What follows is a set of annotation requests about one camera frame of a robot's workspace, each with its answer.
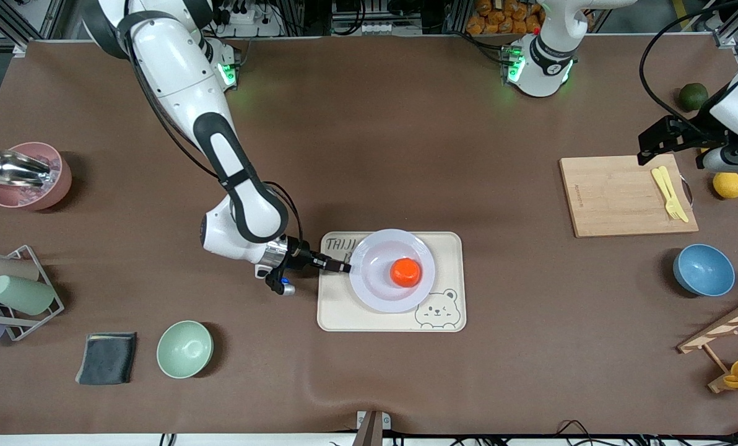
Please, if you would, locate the white round plate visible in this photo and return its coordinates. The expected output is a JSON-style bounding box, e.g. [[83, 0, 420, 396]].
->
[[349, 229, 436, 313]]

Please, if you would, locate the orange fruit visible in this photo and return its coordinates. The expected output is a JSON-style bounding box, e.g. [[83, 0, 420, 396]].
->
[[390, 258, 423, 289]]

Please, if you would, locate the yellow plastic fork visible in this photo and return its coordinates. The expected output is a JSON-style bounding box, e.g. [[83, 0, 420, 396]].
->
[[651, 167, 682, 222]]

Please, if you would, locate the dark green lime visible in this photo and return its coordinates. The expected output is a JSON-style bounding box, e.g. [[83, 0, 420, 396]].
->
[[679, 82, 710, 113]]

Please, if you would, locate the wooden cutting board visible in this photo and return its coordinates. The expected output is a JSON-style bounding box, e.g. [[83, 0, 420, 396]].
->
[[559, 154, 700, 238]]

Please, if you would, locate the cream bear print tray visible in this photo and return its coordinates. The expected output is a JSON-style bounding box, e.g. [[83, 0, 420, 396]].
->
[[317, 231, 467, 333]]

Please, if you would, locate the yellow plastic knife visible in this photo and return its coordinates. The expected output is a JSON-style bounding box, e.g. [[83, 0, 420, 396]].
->
[[658, 165, 690, 224]]

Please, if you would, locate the yellow lemon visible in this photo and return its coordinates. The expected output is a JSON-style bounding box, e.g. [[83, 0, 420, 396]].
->
[[713, 172, 738, 199]]

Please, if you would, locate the blue bowl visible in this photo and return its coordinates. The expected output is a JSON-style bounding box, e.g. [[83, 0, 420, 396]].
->
[[673, 243, 736, 297]]

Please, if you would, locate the pale green bowl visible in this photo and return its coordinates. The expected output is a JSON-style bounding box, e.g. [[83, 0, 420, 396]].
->
[[156, 320, 214, 379]]

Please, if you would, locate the brown table cover mat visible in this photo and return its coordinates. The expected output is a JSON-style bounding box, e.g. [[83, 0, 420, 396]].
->
[[0, 34, 738, 435]]

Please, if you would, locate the metal table edge clamp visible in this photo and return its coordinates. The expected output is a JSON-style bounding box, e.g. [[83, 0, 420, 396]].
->
[[352, 410, 392, 446]]

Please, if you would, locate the bag of orange bread rolls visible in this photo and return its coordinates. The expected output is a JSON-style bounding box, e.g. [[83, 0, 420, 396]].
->
[[466, 0, 544, 36]]

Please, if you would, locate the wooden drying rack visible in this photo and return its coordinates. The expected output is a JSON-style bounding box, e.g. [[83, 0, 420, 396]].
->
[[677, 291, 738, 394]]

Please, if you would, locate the dark grey folded cloth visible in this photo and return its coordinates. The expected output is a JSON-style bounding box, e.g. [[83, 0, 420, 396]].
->
[[75, 332, 138, 386]]

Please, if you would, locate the white socket strip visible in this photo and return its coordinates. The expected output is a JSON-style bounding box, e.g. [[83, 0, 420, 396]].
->
[[332, 22, 389, 36]]

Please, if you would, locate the white power strip with plugs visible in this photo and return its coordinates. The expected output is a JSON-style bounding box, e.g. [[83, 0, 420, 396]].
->
[[216, 5, 283, 38]]

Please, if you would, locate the pink bowl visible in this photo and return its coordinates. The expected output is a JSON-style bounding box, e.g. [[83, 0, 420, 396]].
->
[[0, 142, 73, 212]]

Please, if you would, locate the mint green cup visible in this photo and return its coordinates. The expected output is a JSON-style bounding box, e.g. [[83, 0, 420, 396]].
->
[[0, 274, 56, 316]]

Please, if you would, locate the beige cup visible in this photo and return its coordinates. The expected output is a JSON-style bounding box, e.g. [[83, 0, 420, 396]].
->
[[0, 257, 40, 286]]

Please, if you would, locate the silver metal scoop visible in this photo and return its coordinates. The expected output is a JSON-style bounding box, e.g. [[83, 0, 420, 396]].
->
[[0, 149, 53, 188]]

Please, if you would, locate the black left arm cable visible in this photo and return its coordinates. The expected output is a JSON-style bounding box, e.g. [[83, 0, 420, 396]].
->
[[639, 0, 738, 125]]

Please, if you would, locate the grey wire cup rack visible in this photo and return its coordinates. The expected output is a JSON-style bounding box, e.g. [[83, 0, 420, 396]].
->
[[0, 245, 65, 342]]

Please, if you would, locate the black floor cable loop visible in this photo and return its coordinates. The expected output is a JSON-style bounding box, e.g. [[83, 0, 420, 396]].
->
[[555, 419, 602, 442]]

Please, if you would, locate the aluminium frame post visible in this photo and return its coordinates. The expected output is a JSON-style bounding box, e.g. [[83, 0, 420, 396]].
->
[[0, 0, 66, 50]]

